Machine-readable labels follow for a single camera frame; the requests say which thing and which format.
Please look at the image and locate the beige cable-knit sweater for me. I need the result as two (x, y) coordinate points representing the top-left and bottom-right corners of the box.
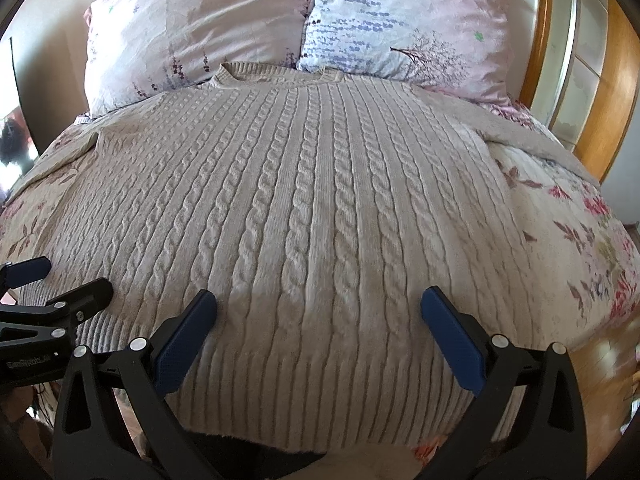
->
(4, 60), (601, 453)

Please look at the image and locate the floral bed sheet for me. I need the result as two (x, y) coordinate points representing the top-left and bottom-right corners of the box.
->
(0, 98), (640, 480)

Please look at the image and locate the wooden padded headboard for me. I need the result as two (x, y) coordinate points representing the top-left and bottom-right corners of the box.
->
(506, 0), (639, 180)

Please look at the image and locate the blue floral print pillow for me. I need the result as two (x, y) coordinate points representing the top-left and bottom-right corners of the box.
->
(297, 0), (512, 106)

